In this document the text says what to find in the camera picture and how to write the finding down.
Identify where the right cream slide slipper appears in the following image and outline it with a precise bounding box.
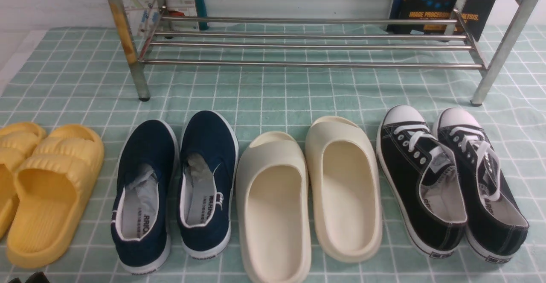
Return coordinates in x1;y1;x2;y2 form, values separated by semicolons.
305;116;383;263

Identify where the teal pole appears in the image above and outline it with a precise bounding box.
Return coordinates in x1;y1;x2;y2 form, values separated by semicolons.
194;0;209;31

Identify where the yellow slipper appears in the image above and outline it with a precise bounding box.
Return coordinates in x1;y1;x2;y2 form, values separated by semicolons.
6;124;104;268
0;122;47;238

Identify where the white printed box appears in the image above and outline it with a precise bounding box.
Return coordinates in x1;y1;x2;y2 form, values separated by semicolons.
123;0;197;36

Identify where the left yellow slipper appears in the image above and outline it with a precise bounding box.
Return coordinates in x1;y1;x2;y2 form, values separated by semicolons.
0;122;47;238

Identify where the metal shoe rack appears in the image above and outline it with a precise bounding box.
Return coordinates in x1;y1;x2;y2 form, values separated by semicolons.
107;0;540;107

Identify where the green checked cloth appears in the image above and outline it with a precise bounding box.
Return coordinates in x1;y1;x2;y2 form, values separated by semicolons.
1;26;545;283

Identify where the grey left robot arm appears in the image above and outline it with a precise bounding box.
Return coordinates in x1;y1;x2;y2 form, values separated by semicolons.
8;271;50;283

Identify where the cream slide slipper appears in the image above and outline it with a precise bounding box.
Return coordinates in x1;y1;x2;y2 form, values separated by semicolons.
305;116;383;263
235;131;311;283

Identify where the left black canvas sneaker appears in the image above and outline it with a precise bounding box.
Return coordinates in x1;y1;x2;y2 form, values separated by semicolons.
376;105;468;259

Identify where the navy slip-on shoe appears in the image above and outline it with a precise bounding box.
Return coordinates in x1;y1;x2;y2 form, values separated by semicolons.
110;119;179;275
175;111;239;260

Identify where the dark image processing book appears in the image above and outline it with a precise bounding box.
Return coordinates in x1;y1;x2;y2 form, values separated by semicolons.
386;0;495;41

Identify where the left cream slide slipper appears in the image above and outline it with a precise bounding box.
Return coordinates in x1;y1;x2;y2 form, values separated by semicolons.
235;131;311;283

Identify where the black canvas sneaker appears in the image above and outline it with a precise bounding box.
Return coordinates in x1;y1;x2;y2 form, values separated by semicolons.
376;105;468;259
433;108;530;264

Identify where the right black canvas sneaker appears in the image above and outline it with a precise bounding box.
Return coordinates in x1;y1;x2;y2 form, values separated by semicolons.
433;108;530;264

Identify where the right yellow slipper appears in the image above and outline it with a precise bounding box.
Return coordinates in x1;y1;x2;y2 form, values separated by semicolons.
6;124;104;268

